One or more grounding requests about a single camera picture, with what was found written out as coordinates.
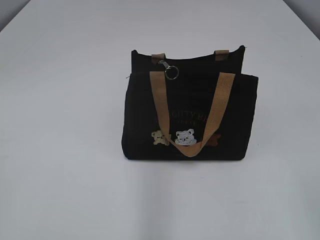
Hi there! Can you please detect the black canvas tote bag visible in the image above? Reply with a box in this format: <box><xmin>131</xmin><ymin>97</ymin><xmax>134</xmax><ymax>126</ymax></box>
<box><xmin>121</xmin><ymin>45</ymin><xmax>259</xmax><ymax>161</ymax></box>

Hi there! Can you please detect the silver keyring clasp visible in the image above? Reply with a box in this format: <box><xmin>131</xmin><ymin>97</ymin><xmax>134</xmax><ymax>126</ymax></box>
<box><xmin>158</xmin><ymin>60</ymin><xmax>180</xmax><ymax>80</ymax></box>

